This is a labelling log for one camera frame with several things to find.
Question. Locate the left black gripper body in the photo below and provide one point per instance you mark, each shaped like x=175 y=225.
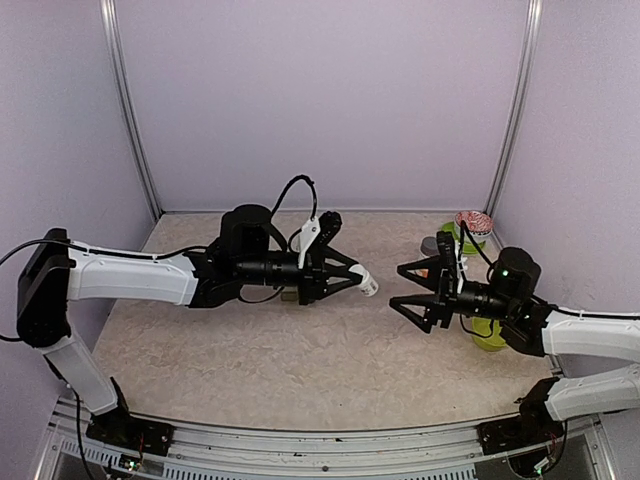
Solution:
x=312 y=275

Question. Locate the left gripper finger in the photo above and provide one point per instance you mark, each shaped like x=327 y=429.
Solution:
x=337 y=265
x=334 y=285

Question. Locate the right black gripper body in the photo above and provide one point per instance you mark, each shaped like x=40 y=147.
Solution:
x=449 y=290

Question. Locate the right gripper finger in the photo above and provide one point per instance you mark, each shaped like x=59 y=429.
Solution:
x=425 y=272
x=420 y=309

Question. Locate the green weekly pill organizer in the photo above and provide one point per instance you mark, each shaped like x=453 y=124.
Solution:
x=289 y=295

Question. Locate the small white pill bottle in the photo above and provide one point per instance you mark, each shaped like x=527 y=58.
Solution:
x=368 y=286

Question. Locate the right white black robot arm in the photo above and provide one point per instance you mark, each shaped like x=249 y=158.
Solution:
x=531 y=326

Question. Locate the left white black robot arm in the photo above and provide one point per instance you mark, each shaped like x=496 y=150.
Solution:
x=249 y=251

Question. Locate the orange grey-capped supplement bottle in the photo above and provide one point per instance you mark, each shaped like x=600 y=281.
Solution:
x=428 y=247

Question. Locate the red patterned white bowl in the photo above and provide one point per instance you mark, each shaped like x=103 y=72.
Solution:
x=479 y=224

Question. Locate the lime green bowl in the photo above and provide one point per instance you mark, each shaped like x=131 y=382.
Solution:
x=487 y=334

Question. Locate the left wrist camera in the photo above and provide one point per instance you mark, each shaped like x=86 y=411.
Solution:
x=330 y=223

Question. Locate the front aluminium rail base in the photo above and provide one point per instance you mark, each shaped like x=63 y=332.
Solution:
x=200 y=451

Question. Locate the right aluminium frame post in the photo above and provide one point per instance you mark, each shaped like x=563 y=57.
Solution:
x=518 y=102

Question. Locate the aluminium frame post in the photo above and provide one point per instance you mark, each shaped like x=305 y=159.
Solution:
x=110 y=23
x=518 y=102

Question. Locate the left aluminium frame post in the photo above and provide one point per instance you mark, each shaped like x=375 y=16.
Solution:
x=110 y=23

